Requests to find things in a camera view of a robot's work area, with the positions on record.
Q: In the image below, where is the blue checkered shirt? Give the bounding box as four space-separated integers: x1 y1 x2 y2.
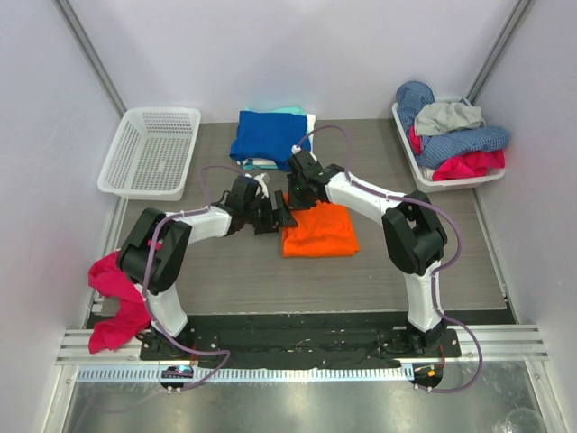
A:
396 81 509 169

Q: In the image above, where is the right corner metal post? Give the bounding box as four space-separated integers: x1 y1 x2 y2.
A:
466 0 536 103

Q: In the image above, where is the pink t-shirt in bin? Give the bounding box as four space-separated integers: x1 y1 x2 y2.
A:
408 128 505 181

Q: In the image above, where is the corner metal post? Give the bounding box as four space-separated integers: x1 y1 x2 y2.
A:
53 0 126 116
466 0 536 103

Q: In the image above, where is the pink cloth on table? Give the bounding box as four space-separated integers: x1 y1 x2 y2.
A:
88 251 151 355

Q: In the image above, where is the folded teal t-shirt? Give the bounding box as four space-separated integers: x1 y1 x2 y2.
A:
241 106 304 171

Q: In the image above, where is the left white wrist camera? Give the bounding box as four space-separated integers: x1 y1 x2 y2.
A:
253 172 270 198

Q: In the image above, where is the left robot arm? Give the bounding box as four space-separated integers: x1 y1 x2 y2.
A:
117 175 298 360

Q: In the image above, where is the folded white t-shirt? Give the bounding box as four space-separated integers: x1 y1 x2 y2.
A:
237 113 317 170

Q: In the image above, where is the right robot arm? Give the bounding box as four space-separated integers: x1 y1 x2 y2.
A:
287 150 447 356

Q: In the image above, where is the white plastic bin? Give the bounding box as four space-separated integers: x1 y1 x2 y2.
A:
391 102 506 193

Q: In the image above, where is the orange t-shirt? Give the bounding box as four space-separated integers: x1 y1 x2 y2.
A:
281 201 360 258

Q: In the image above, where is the folded blue t-shirt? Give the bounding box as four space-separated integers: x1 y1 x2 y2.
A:
229 110 312 173

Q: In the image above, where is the grey t-shirt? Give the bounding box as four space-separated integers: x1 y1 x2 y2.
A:
414 102 486 136

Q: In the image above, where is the aluminium rail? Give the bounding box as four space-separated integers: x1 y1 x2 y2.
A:
56 323 550 367

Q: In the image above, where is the white slotted cable duct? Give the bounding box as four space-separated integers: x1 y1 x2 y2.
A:
77 364 414 383

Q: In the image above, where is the white perforated plastic basket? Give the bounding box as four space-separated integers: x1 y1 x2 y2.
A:
97 106 201 201

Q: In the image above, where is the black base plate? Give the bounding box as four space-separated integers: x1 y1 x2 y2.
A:
137 312 462 370

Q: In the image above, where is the left corner metal post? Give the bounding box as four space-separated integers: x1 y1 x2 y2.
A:
53 0 126 116

